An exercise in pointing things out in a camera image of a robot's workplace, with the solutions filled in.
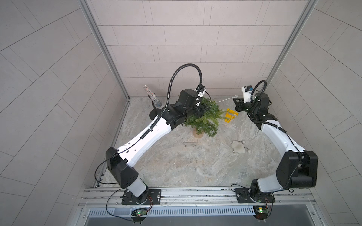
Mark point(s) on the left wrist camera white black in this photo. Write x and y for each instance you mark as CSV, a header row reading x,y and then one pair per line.
x,y
200,94

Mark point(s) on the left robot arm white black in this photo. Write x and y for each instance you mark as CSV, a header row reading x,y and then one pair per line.
x,y
121,161

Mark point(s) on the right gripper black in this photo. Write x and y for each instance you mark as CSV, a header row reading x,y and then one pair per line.
x,y
240,105

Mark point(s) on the small green christmas tree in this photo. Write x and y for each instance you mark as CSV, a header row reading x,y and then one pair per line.
x,y
208,123

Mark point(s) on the yellow plastic triangular holder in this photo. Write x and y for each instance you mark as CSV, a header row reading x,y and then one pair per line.
x,y
230,115

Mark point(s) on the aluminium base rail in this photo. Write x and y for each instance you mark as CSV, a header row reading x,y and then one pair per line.
x,y
188,196

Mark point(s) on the green circuit board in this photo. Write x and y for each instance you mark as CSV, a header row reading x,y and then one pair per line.
x,y
141,212
261,212

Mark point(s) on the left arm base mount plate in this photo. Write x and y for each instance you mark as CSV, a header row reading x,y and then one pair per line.
x,y
150,196

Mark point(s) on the left green circuit board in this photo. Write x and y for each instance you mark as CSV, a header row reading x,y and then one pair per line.
x,y
141,212

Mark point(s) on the right green circuit board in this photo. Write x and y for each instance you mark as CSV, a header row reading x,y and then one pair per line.
x,y
261,212

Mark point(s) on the small metal clip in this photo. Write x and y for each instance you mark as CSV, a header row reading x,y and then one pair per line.
x,y
190,144

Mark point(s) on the beige flat cookie-shaped piece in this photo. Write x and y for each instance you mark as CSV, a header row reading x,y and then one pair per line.
x,y
239,147

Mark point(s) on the glitter microphone on black stand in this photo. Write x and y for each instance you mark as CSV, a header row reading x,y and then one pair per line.
x,y
156,103

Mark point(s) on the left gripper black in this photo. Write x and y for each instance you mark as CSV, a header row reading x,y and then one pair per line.
x,y
199,110

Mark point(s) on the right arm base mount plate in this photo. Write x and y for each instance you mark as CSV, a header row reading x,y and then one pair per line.
x,y
246,195

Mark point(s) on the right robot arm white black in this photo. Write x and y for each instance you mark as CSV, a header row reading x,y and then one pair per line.
x,y
297,168

